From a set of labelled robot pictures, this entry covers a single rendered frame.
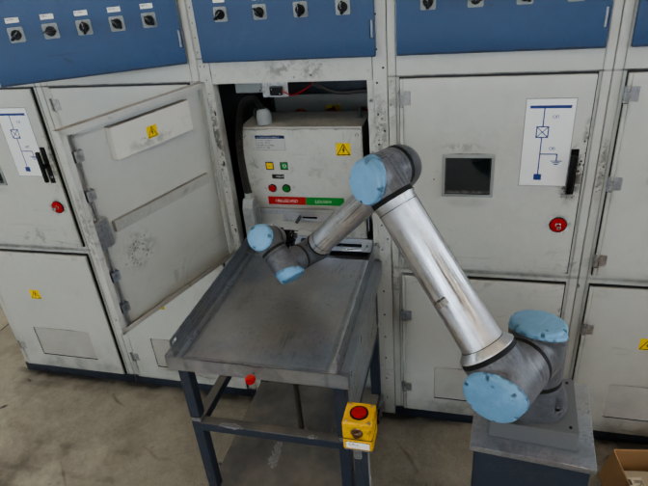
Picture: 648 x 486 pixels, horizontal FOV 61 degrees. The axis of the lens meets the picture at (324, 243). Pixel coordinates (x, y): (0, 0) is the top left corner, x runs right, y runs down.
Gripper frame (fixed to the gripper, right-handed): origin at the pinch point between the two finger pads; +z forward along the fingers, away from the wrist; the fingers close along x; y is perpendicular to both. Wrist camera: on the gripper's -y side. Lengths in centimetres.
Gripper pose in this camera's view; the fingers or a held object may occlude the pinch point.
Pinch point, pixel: (286, 239)
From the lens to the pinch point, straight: 217.6
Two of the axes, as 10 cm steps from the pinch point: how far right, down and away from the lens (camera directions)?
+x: 0.5, -10.0, 0.1
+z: 2.4, 0.2, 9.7
